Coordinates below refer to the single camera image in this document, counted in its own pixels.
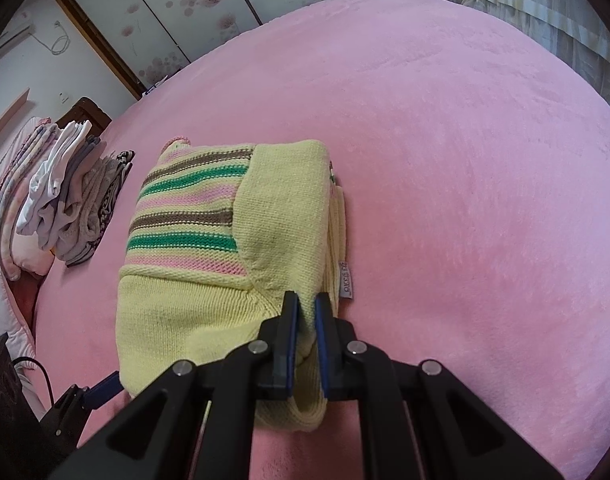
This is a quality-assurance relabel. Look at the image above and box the white air conditioner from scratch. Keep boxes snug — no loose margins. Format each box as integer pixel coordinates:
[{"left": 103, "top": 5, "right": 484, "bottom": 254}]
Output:
[{"left": 0, "top": 7, "right": 39, "bottom": 62}]

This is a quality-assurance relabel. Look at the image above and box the pink bed blanket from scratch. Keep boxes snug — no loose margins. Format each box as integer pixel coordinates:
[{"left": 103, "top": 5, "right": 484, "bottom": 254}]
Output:
[{"left": 32, "top": 0, "right": 610, "bottom": 480}]

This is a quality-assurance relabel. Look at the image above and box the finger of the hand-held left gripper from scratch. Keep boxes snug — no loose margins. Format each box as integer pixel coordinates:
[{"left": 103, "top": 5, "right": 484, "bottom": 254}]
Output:
[{"left": 40, "top": 371, "right": 124, "bottom": 453}]

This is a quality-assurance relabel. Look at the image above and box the grey folded garment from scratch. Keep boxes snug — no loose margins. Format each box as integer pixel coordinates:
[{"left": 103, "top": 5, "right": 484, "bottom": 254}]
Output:
[{"left": 50, "top": 157, "right": 122, "bottom": 261}]

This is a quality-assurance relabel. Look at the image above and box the lace covered furniture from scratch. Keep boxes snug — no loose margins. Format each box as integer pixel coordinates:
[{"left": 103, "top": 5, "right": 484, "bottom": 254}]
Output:
[{"left": 422, "top": 0, "right": 610, "bottom": 121}]

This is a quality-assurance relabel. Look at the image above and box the black white patterned garment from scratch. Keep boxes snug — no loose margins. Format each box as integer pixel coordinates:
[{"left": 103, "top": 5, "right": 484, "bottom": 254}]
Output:
[{"left": 65, "top": 149, "right": 136, "bottom": 267}]

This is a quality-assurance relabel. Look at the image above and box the white printed pillow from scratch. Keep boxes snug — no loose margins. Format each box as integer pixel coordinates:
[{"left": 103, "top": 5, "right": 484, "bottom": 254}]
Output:
[{"left": 0, "top": 266, "right": 37, "bottom": 361}]

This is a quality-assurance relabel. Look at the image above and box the stack of folded clothes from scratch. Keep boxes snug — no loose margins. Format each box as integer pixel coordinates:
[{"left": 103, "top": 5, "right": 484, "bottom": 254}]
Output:
[{"left": 16, "top": 120, "right": 94, "bottom": 252}]

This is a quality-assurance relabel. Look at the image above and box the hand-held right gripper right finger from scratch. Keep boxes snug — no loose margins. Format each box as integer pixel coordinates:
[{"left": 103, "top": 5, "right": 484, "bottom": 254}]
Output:
[{"left": 312, "top": 292, "right": 566, "bottom": 480}]

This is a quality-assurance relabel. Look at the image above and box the black cable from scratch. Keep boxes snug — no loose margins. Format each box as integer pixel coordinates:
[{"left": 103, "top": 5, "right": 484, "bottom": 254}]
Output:
[{"left": 11, "top": 356, "right": 57, "bottom": 407}]

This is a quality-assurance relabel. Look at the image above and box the floral sliding door wardrobe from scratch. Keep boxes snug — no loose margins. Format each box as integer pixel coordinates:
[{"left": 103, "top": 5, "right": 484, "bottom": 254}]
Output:
[{"left": 55, "top": 0, "right": 366, "bottom": 101}]

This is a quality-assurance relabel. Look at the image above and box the wooden headboard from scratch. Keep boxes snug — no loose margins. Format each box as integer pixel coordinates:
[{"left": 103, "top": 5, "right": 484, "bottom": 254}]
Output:
[{"left": 55, "top": 96, "right": 112, "bottom": 141}]

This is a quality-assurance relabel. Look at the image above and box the pink wall shelf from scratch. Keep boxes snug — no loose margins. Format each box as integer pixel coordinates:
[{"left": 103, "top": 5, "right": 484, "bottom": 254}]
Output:
[{"left": 0, "top": 87, "right": 31, "bottom": 137}]

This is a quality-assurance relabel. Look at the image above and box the white looped power cable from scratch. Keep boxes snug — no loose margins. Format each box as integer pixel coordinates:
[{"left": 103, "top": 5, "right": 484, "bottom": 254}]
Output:
[{"left": 32, "top": 20, "right": 71, "bottom": 56}]

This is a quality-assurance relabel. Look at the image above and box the yellow striped knit sweater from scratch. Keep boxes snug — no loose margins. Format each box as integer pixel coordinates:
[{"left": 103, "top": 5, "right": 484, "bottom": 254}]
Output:
[{"left": 116, "top": 136, "right": 357, "bottom": 433}]

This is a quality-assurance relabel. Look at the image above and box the pale purple folded garment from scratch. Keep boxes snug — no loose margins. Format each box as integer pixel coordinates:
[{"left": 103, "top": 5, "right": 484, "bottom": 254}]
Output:
[{"left": 60, "top": 135, "right": 106, "bottom": 196}]

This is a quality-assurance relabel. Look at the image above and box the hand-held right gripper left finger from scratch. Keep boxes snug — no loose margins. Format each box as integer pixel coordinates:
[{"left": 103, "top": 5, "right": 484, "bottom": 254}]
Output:
[{"left": 45, "top": 291, "right": 302, "bottom": 480}]

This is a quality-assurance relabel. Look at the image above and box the striped folded blanket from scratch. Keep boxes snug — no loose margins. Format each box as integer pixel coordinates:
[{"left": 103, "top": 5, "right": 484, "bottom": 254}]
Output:
[{"left": 0, "top": 116, "right": 66, "bottom": 281}]

